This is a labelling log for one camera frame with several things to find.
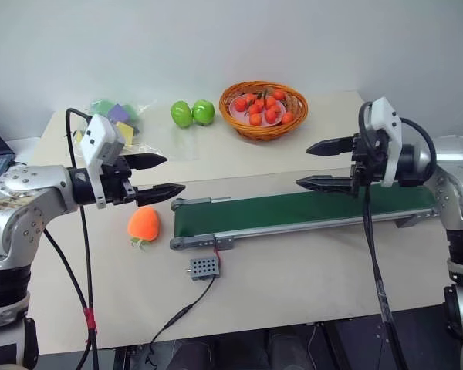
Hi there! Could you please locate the orange plush carrot toy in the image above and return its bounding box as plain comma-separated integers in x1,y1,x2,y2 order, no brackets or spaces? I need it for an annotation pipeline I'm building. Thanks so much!
127,205,161,252

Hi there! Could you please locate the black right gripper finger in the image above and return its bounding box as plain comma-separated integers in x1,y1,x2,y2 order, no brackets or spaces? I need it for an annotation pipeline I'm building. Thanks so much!
296,175,357,193
305,135,357,157

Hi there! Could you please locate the black control box power cable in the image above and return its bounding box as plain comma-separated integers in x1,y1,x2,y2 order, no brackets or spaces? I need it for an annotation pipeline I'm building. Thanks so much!
144,274,218,370

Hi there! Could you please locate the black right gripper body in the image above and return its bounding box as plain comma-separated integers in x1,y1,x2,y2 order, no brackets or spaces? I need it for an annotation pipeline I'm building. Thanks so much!
350,129,389,199

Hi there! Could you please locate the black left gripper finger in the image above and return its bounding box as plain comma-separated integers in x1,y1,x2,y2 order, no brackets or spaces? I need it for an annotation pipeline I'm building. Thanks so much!
134,183,187,207
124,152,168,172

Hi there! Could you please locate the green foam block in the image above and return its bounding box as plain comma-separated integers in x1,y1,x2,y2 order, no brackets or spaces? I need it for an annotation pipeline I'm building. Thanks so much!
90,99,140,133

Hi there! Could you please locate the purple foam block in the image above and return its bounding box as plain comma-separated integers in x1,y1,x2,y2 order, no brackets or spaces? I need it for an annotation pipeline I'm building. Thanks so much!
107,103,131,124

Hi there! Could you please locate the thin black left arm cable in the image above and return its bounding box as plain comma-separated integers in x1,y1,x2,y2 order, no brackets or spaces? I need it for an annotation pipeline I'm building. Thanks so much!
42,227,90,311

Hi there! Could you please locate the orange wicker basket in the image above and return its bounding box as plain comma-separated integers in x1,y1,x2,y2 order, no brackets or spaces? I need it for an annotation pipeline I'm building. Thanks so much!
218,80,309,142

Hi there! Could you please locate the green conveyor belt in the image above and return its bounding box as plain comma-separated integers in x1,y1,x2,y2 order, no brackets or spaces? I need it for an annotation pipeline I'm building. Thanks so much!
169,183,441,252

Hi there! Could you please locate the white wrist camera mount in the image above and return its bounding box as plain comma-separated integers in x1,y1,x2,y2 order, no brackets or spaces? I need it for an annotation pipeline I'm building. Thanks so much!
370,96,404,189
79,113,127,210

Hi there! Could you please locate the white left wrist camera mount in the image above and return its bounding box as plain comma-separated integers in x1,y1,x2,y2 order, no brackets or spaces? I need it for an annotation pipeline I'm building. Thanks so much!
79,113,127,210

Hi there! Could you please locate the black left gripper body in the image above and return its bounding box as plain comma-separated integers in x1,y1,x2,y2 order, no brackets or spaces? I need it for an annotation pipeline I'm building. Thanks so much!
101,154,139,206

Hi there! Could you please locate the pink plate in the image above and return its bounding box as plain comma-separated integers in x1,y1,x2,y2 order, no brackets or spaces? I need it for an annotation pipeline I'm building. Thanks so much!
229,92,291,128

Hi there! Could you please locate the clear bag of foam blocks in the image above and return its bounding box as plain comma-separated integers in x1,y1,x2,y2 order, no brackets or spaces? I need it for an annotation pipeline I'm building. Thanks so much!
66,97,157,150

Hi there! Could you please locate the grey perforated control box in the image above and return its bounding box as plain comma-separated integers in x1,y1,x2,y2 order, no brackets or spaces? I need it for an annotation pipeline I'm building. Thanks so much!
184,257,221,282

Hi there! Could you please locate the green toy apple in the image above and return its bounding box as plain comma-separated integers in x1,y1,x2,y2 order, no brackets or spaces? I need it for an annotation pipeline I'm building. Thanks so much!
191,99,216,127
170,100,196,130

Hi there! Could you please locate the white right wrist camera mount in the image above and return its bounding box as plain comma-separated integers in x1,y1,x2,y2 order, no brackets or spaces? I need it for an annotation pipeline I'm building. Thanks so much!
370,96,404,189

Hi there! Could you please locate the yellow foam block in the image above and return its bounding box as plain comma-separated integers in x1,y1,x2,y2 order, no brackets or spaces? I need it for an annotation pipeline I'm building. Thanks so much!
114,122,135,147

